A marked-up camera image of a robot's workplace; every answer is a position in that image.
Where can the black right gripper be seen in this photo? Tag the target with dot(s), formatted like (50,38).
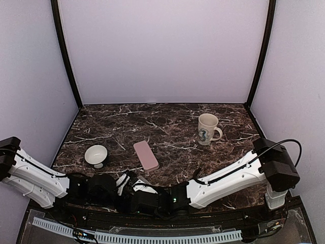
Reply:
(160,190)

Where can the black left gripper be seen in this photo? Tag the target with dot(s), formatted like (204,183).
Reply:
(120,206)

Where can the pink glasses case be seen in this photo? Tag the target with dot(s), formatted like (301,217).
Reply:
(146,156)

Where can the grey glasses case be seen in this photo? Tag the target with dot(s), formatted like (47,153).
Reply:
(142,180)

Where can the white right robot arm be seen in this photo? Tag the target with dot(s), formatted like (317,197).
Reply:
(268,162)

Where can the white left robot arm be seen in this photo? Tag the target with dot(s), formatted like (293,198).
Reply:
(53,190)

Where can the white ceramic bowl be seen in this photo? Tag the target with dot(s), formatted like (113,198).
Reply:
(97,156)

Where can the cream ceramic mug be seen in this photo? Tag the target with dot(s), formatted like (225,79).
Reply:
(208,129)

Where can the black front rail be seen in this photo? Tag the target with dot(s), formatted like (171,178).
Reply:
(104,220)

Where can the white slotted cable duct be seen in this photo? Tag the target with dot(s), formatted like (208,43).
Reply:
(133,235)

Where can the black left corner post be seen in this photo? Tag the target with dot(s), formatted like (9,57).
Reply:
(64,52)

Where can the black corner post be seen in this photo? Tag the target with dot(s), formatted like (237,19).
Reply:
(262,53)
(64,52)

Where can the black right corner post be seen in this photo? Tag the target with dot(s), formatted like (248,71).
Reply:
(262,53)

